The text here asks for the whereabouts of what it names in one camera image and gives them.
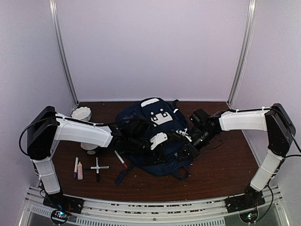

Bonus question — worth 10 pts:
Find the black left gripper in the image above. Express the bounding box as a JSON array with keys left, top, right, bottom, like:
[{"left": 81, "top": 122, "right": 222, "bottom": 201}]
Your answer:
[{"left": 128, "top": 135, "right": 169, "bottom": 165}]

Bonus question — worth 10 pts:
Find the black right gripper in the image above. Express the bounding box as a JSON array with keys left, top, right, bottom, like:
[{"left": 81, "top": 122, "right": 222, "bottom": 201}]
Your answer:
[{"left": 176, "top": 129, "right": 217, "bottom": 162}]

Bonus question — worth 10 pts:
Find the navy blue student backpack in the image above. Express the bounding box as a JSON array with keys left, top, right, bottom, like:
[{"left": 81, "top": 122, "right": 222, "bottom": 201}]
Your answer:
[{"left": 115, "top": 97, "right": 194, "bottom": 185}]

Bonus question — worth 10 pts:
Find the blue white marker horizontal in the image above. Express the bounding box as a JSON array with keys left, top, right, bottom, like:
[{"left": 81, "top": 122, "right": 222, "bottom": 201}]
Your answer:
[{"left": 83, "top": 166, "right": 110, "bottom": 170}]

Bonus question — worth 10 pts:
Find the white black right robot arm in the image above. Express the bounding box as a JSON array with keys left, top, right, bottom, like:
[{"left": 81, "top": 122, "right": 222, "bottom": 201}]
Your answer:
[{"left": 177, "top": 103, "right": 297, "bottom": 212}]

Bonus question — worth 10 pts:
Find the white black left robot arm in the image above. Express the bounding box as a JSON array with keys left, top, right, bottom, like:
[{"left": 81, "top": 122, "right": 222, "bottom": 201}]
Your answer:
[{"left": 18, "top": 106, "right": 156, "bottom": 213}]

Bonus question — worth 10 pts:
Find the white marker red cap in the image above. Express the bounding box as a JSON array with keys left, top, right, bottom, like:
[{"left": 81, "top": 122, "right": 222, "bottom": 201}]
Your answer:
[{"left": 114, "top": 150, "right": 128, "bottom": 169}]

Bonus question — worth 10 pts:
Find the black white marker vertical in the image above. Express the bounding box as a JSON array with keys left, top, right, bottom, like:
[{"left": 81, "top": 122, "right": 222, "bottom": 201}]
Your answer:
[{"left": 96, "top": 157, "right": 100, "bottom": 182}]

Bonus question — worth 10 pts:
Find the white bowl teal outside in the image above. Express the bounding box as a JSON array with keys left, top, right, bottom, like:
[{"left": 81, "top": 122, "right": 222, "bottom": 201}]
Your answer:
[{"left": 80, "top": 143, "right": 99, "bottom": 155}]

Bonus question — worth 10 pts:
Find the white scalloped ceramic dish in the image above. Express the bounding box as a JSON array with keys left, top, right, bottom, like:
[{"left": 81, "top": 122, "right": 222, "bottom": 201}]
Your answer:
[{"left": 71, "top": 106, "right": 92, "bottom": 121}]

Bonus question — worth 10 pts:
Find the pink white correction stick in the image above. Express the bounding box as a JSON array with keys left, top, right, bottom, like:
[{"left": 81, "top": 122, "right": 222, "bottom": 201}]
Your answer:
[{"left": 77, "top": 162, "right": 83, "bottom": 180}]

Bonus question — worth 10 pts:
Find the white marker blue cap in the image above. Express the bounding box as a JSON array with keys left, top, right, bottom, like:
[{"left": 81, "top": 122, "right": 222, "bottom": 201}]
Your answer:
[{"left": 73, "top": 157, "right": 79, "bottom": 179}]

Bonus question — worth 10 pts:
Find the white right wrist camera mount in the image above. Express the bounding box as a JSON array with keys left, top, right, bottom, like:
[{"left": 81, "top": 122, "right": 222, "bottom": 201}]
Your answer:
[{"left": 176, "top": 128, "right": 192, "bottom": 142}]

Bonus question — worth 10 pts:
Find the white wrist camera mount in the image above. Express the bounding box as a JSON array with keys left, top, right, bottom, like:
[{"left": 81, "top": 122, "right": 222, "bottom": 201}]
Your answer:
[
  {"left": 150, "top": 132, "right": 167, "bottom": 150},
  {"left": 176, "top": 128, "right": 192, "bottom": 142}
]

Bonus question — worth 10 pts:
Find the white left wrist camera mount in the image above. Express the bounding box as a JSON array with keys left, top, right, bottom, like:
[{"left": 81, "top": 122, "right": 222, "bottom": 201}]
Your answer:
[{"left": 150, "top": 132, "right": 167, "bottom": 150}]

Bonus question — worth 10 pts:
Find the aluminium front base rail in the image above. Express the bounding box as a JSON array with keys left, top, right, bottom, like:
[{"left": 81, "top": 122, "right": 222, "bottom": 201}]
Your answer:
[{"left": 18, "top": 185, "right": 291, "bottom": 226}]

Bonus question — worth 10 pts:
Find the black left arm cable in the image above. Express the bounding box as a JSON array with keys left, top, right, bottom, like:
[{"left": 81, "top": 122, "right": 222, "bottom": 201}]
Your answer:
[{"left": 19, "top": 117, "right": 123, "bottom": 156}]

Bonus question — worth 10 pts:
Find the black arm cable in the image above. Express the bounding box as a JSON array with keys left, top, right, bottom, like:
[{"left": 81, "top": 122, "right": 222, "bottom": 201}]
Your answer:
[
  {"left": 19, "top": 117, "right": 123, "bottom": 156},
  {"left": 206, "top": 127, "right": 301, "bottom": 217}
]

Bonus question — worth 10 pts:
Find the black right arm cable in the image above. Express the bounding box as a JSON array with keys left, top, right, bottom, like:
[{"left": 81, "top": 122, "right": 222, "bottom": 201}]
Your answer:
[{"left": 206, "top": 127, "right": 301, "bottom": 217}]

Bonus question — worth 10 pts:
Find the aluminium right corner post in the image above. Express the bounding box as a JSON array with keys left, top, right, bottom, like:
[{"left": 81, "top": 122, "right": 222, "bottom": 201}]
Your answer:
[{"left": 227, "top": 0, "right": 258, "bottom": 108}]

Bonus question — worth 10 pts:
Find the aluminium corner post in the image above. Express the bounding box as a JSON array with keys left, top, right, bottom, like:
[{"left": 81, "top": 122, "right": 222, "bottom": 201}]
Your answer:
[
  {"left": 227, "top": 0, "right": 258, "bottom": 108},
  {"left": 49, "top": 0, "right": 79, "bottom": 105}
]

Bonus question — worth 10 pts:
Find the aluminium left corner post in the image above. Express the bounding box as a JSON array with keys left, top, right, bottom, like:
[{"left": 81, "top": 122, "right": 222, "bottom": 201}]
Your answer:
[{"left": 49, "top": 0, "right": 79, "bottom": 105}]

